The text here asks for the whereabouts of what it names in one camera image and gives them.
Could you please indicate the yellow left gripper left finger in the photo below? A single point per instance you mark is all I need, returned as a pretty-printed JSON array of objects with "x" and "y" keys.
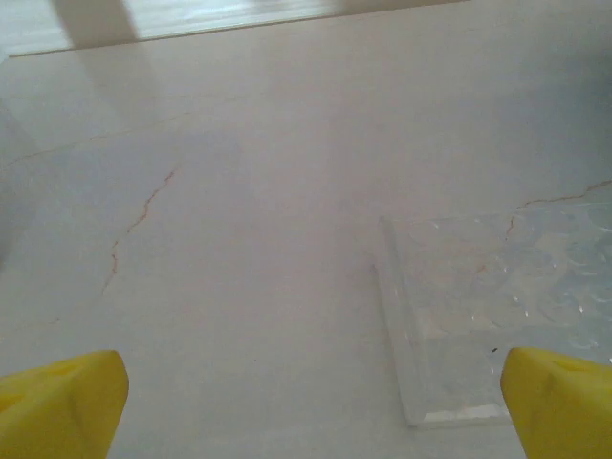
[{"x": 57, "y": 411}]

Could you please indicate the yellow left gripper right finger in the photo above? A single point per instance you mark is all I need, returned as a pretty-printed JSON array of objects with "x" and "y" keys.
[{"x": 564, "y": 411}]

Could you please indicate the clear plastic tube rack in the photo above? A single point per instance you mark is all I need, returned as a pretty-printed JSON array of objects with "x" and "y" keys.
[{"x": 454, "y": 287}]

